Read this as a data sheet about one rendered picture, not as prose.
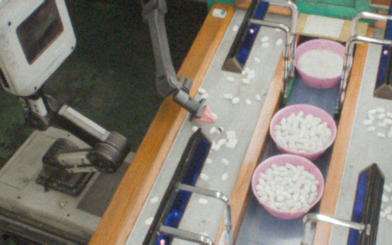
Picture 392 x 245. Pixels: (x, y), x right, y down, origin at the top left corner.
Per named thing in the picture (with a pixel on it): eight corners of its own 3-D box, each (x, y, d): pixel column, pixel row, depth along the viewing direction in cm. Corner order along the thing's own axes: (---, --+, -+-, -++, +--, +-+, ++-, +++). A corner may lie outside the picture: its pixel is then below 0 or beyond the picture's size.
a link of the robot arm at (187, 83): (155, 90, 226) (170, 80, 222) (163, 73, 235) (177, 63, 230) (176, 109, 231) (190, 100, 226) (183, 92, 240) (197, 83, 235)
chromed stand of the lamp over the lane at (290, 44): (243, 102, 252) (242, 22, 219) (255, 73, 265) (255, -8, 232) (285, 110, 248) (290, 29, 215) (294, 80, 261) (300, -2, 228)
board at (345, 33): (293, 33, 270) (293, 32, 269) (300, 15, 279) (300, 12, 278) (363, 44, 263) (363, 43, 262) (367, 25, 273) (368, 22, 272)
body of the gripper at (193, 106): (208, 99, 233) (193, 88, 230) (200, 116, 226) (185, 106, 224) (199, 105, 237) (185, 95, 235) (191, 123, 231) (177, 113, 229)
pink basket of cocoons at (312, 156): (273, 170, 226) (274, 156, 219) (265, 122, 244) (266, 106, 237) (339, 165, 227) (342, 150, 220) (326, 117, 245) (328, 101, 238)
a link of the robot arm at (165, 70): (139, 8, 243) (156, -6, 237) (149, 12, 247) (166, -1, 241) (154, 95, 225) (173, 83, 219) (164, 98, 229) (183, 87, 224)
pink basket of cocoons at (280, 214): (243, 217, 212) (243, 202, 205) (261, 163, 229) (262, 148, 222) (314, 233, 207) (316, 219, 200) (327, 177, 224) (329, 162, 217)
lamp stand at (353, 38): (333, 119, 244) (345, 38, 211) (340, 87, 257) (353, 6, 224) (378, 128, 240) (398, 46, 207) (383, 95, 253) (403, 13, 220)
